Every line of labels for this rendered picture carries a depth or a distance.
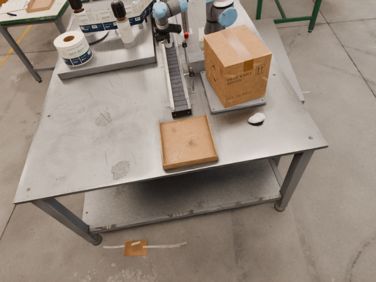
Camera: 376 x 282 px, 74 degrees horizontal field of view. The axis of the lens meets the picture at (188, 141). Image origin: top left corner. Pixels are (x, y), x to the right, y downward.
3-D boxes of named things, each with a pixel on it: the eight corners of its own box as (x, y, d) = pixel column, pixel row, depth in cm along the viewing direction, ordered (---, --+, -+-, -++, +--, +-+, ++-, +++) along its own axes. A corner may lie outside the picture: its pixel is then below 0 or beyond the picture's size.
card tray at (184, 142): (159, 123, 137) (158, 118, 134) (206, 114, 137) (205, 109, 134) (164, 169, 119) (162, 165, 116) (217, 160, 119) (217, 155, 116)
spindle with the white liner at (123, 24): (123, 42, 183) (109, -1, 160) (135, 40, 183) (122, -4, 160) (123, 48, 178) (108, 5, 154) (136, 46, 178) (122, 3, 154)
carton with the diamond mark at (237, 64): (205, 76, 154) (202, 35, 133) (241, 65, 157) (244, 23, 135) (224, 108, 136) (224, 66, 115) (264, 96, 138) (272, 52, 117)
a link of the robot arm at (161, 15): (170, 9, 132) (155, 15, 131) (172, 22, 142) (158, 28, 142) (163, -3, 133) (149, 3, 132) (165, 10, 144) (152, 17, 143)
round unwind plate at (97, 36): (73, 28, 205) (72, 27, 204) (109, 21, 205) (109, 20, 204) (67, 48, 187) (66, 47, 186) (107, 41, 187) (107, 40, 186)
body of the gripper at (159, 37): (156, 31, 160) (153, 19, 148) (169, 29, 160) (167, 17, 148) (158, 42, 159) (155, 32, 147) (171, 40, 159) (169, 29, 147)
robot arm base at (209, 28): (201, 28, 176) (201, 14, 169) (222, 26, 177) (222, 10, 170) (206, 38, 166) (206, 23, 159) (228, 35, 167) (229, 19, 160)
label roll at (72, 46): (61, 56, 181) (51, 37, 170) (88, 46, 186) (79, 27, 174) (67, 70, 170) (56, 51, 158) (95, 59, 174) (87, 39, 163)
